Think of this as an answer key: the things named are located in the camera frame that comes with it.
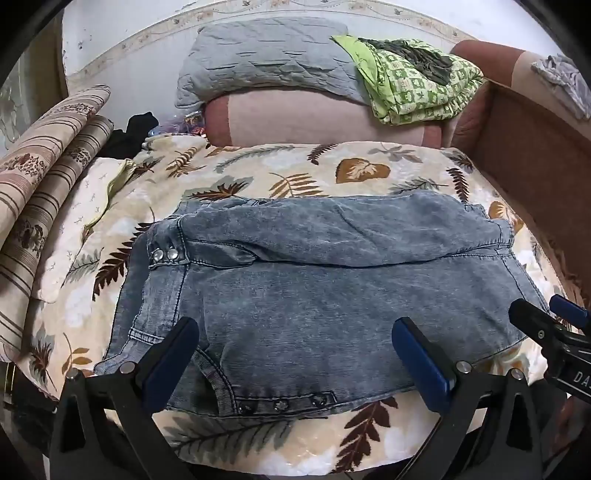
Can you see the grey crumpled cloth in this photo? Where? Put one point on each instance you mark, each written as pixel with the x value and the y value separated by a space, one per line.
pixel 565 76

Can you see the grey quilted pillow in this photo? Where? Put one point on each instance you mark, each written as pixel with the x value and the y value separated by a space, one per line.
pixel 268 60

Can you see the blue denim pants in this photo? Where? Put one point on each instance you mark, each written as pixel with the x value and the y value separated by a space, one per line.
pixel 323 286

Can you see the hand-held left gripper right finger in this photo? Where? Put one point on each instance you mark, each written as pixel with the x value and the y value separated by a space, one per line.
pixel 422 364

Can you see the pink folded blanket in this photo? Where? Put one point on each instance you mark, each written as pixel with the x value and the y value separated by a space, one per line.
pixel 323 115

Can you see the cream sprig print pillow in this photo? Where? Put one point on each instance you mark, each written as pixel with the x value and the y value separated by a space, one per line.
pixel 87 198

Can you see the striped floral blanket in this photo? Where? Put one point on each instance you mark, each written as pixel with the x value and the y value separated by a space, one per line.
pixel 41 184

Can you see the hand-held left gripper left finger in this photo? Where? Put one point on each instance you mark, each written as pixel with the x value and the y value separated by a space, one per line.
pixel 171 353

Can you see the green checked cloth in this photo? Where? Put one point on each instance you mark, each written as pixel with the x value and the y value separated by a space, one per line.
pixel 415 99

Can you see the black cloth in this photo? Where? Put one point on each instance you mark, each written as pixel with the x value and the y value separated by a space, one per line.
pixel 134 131

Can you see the colourful plastic packets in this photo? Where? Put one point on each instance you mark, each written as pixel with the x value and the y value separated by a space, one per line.
pixel 189 121

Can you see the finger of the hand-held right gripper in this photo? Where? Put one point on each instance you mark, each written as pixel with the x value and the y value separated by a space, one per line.
pixel 568 309
pixel 535 321

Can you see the leaf print blanket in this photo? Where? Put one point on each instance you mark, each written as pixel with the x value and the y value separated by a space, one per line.
pixel 286 161

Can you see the dark olive cloth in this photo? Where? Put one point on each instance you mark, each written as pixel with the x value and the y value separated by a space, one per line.
pixel 415 57

